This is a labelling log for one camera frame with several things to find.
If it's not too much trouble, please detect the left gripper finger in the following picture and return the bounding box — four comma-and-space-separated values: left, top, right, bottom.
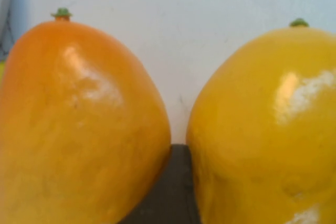
119, 143, 203, 224

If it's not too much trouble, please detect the plain yellow mango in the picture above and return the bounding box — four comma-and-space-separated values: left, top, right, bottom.
185, 18, 336, 224

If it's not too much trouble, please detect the yellow mango with orange blush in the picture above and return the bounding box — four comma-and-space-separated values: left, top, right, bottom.
0, 7, 172, 224

